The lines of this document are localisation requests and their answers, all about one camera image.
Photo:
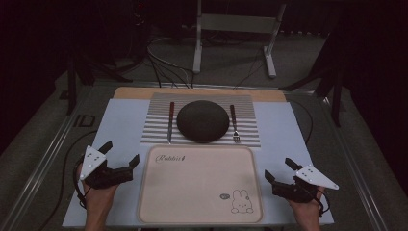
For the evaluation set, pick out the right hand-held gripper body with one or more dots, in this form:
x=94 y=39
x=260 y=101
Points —
x=316 y=178

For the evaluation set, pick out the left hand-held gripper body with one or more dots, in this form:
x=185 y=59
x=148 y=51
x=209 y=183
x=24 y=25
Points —
x=93 y=162

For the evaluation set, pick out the person's right hand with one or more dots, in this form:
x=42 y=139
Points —
x=308 y=210

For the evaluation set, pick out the person's left hand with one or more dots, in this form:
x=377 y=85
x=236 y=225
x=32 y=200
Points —
x=97 y=199

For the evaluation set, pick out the pale blue table cover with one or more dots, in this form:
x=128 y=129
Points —
x=123 y=122

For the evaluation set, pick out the grey striped placemat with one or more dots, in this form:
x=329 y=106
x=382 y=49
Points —
x=154 y=128

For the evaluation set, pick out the beige tray with rabbit drawing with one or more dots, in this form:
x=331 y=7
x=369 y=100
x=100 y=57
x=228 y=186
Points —
x=192 y=186

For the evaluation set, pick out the black tripod stand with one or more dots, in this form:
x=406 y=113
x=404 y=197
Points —
x=335 y=93
x=72 y=80

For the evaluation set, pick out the dark round plate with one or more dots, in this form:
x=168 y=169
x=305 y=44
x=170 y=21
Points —
x=202 y=121

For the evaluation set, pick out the grey metal stand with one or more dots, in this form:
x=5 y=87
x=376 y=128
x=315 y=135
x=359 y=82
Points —
x=235 y=23

